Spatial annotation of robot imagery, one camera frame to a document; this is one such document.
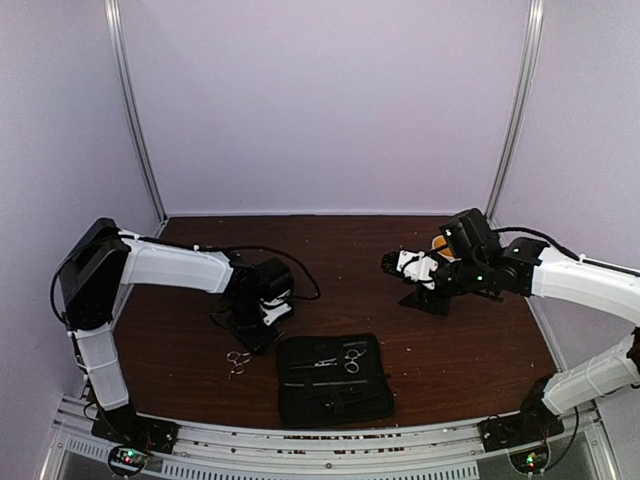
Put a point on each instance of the right aluminium frame post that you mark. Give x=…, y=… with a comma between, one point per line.
x=529, y=59

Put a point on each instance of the aluminium frame post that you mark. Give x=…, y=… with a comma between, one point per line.
x=117, y=39
x=529, y=59

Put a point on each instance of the left aluminium frame post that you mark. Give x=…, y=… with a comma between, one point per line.
x=117, y=39

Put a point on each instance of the white patterned mug yellow inside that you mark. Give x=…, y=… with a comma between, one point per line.
x=440, y=245

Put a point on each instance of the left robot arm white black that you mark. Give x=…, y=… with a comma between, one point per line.
x=106, y=258

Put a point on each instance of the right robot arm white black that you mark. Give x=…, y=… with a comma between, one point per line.
x=533, y=264

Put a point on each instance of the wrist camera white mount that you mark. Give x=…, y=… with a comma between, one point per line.
x=415, y=267
x=274, y=310

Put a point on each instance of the aluminium front rail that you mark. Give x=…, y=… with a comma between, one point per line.
x=451, y=450

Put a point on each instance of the silver scissors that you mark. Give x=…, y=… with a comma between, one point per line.
x=351, y=358
x=238, y=361

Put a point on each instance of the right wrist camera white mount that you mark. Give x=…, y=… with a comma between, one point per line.
x=415, y=267

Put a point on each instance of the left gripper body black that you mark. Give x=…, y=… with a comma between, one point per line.
x=244, y=320

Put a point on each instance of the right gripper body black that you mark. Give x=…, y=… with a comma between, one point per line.
x=468, y=275

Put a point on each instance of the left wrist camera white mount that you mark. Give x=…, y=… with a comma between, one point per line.
x=274, y=310

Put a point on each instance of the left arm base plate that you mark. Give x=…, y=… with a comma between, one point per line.
x=135, y=435

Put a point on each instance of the black zip tool case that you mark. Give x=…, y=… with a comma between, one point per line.
x=315, y=390

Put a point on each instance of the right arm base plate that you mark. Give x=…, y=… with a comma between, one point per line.
x=517, y=429

